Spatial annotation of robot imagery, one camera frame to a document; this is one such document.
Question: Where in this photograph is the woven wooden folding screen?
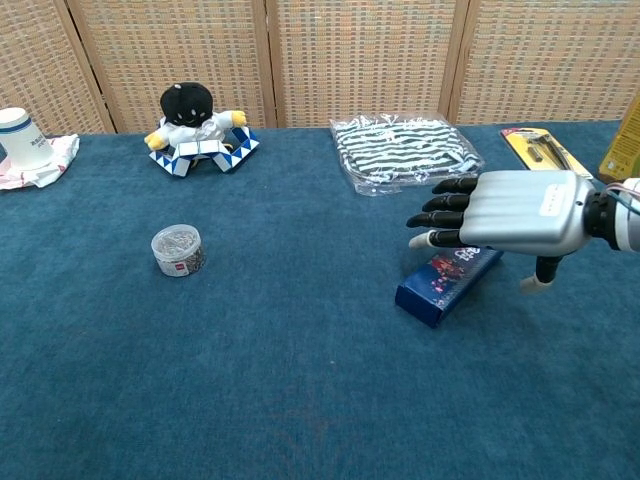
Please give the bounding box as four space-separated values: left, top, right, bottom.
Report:
0 0 640 136

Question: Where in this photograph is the white red tissue pack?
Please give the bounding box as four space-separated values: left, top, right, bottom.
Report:
0 133 81 191

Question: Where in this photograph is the blue white snake puzzle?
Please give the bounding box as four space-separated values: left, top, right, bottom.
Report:
148 117 261 179

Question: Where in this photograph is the blue table cover cloth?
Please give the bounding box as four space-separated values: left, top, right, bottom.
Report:
0 119 640 480

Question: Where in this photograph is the clear jar of paper clips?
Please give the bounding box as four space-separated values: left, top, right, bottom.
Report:
150 223 207 279

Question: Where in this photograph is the white bottle with blue band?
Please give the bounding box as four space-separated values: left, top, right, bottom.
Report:
0 107 55 170

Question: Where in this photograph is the striped cloth in plastic bag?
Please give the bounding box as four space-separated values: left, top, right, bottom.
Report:
329 112 486 198

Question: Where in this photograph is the yellow tea bottle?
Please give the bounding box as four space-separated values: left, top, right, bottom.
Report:
597 92 640 185

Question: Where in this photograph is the razor in yellow blister pack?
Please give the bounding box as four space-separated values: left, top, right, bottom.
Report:
500 127 595 181

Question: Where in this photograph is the black head plush doll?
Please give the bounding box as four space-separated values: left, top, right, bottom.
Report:
144 81 249 151

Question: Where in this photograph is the blue glasses case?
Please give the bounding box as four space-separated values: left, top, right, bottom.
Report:
394 244 505 330

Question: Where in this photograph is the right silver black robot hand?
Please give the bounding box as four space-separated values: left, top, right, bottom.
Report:
405 169 614 296

